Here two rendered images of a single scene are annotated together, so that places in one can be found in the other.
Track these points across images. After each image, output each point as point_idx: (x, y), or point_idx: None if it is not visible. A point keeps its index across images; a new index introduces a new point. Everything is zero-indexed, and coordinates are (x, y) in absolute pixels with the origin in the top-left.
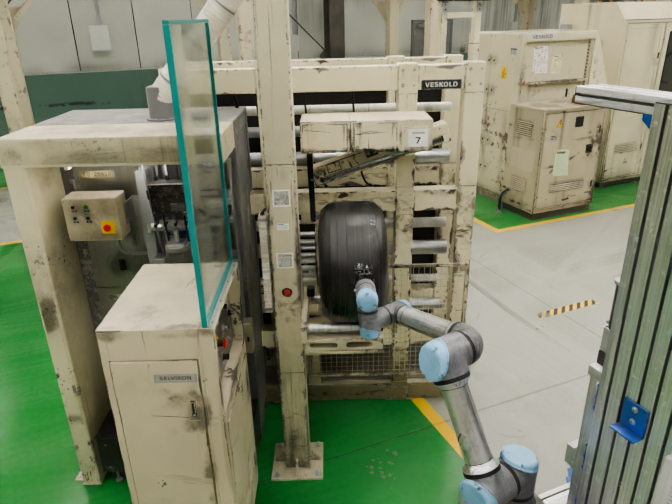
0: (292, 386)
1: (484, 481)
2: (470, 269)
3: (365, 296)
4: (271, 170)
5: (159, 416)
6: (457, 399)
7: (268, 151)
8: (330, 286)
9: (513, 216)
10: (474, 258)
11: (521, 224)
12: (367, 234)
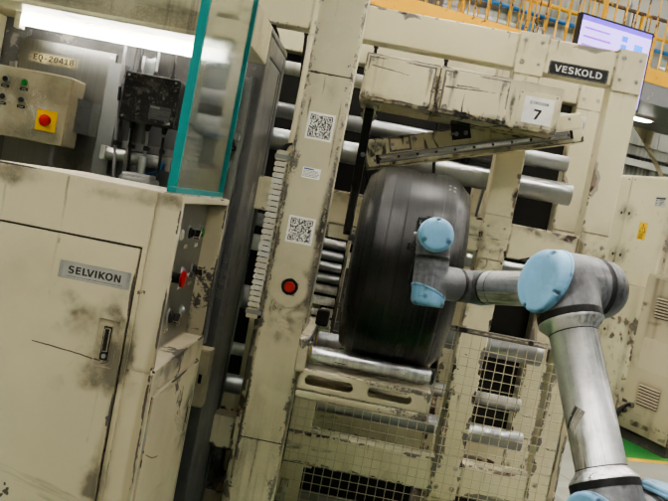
0: (253, 467)
1: (611, 492)
2: (560, 486)
3: (435, 221)
4: (316, 81)
5: (43, 344)
6: (578, 345)
7: (319, 51)
8: (368, 262)
9: (634, 447)
10: (568, 476)
11: (647, 458)
12: (442, 199)
